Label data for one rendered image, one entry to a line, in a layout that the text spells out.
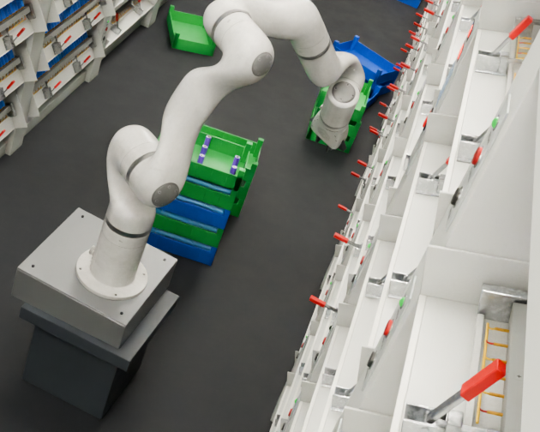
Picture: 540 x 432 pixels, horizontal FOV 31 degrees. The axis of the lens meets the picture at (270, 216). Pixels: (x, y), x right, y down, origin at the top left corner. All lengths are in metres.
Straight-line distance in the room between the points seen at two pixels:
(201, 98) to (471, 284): 1.49
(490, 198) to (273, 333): 2.43
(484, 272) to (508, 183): 0.08
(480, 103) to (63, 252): 1.61
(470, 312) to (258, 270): 2.61
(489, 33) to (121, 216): 1.22
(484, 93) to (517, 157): 0.48
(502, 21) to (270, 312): 1.97
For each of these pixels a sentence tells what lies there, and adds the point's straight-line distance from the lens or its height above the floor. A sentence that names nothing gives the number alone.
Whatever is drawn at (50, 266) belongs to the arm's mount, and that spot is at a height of 0.38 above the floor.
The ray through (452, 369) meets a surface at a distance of 0.78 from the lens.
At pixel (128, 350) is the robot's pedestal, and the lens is 2.56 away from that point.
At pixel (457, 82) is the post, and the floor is 1.46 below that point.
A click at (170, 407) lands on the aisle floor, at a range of 2.85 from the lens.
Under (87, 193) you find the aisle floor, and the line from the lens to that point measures 3.53.
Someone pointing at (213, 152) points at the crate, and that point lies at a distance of 3.34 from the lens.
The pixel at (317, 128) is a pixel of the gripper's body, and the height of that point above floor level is 0.77.
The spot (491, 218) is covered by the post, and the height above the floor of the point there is 1.65.
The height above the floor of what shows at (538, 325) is 1.79.
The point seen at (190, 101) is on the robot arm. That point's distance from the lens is 2.27.
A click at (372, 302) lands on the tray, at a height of 1.16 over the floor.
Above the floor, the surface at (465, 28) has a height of 1.36.
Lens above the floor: 2.03
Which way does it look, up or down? 33 degrees down
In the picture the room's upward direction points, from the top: 21 degrees clockwise
